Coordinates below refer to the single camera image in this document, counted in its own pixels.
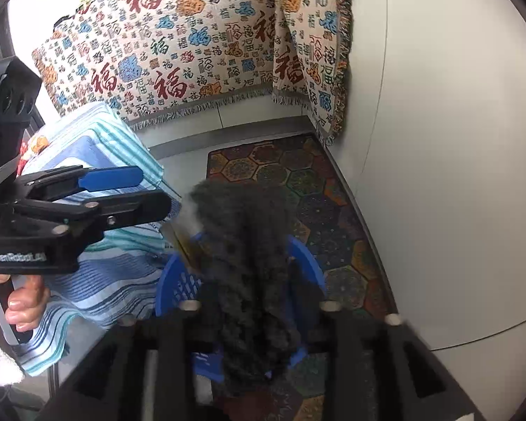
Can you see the blue trash basket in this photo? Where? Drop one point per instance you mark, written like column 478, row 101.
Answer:
column 177, row 284

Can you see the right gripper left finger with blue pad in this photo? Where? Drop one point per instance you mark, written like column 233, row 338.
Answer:
column 146, row 368

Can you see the person's left hand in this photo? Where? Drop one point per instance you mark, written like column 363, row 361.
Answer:
column 26, row 304

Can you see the white lower cabinets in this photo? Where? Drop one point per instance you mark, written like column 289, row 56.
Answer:
column 434, row 152

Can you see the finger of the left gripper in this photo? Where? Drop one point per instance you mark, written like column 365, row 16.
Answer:
column 84, row 216
column 61, row 182

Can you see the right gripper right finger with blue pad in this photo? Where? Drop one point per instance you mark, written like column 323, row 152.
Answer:
column 382, row 370

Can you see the hexagon pattern floor mat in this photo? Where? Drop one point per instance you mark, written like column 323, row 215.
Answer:
column 322, row 215

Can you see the patterned fu character cloth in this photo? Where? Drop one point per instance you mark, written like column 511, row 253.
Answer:
column 156, row 60

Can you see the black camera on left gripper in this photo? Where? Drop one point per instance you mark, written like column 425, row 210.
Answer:
column 19, row 88

